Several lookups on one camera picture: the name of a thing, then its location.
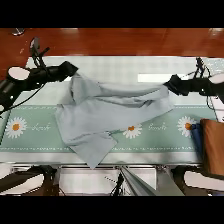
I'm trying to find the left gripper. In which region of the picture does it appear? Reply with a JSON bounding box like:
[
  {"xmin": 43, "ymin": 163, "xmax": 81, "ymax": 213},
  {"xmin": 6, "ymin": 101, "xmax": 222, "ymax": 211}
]
[{"xmin": 53, "ymin": 60, "xmax": 80, "ymax": 83}]

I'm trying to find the black cable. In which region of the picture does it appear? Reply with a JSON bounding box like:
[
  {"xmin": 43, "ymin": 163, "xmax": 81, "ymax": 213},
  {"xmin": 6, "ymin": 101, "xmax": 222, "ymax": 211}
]
[{"xmin": 105, "ymin": 171, "xmax": 132, "ymax": 197}]

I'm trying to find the light grey shirt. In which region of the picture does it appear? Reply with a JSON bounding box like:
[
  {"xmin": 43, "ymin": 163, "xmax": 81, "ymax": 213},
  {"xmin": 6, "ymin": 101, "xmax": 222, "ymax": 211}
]
[{"xmin": 54, "ymin": 72, "xmax": 176, "ymax": 170}]

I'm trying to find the blue garment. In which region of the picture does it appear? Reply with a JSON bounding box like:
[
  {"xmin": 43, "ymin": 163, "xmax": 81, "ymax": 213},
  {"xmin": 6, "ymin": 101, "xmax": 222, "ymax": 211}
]
[{"xmin": 190, "ymin": 121, "xmax": 205, "ymax": 162}]

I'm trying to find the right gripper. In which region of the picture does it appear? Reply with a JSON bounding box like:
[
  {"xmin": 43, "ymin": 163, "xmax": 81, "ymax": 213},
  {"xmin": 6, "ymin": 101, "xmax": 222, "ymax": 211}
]
[{"xmin": 163, "ymin": 74, "xmax": 188, "ymax": 97}]

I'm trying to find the silver frame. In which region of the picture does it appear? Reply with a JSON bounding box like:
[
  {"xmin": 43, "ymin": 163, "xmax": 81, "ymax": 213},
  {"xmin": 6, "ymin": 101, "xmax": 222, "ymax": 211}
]
[{"xmin": 0, "ymin": 161, "xmax": 214, "ymax": 197}]

